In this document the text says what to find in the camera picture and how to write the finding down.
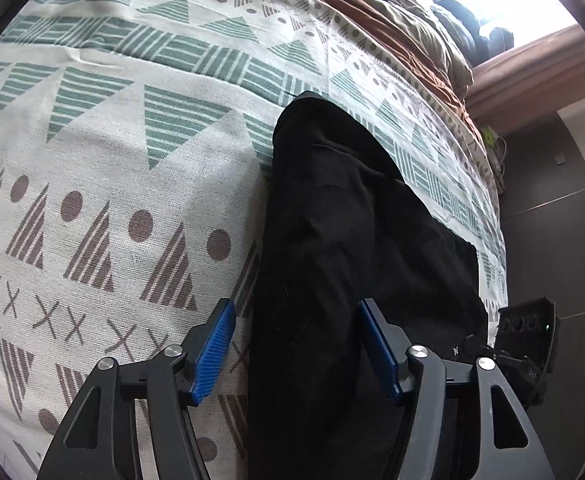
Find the brown and beige duvet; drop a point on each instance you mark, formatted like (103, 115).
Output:
(397, 15)

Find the pink curtain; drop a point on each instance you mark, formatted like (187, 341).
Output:
(532, 70)

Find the small green object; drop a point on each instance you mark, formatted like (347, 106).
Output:
(488, 137)

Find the black jacket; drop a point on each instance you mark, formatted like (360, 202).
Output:
(332, 240)

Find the white wall switch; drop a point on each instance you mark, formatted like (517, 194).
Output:
(560, 159)

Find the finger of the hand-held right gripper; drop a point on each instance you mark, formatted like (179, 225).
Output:
(477, 349)

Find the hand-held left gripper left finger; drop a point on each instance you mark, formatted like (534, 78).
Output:
(215, 350)

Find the dark bundle by window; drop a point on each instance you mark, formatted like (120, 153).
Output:
(472, 25)

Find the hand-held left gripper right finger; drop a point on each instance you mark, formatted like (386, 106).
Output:
(380, 350)

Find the patterned white bedsheet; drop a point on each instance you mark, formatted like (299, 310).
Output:
(122, 160)

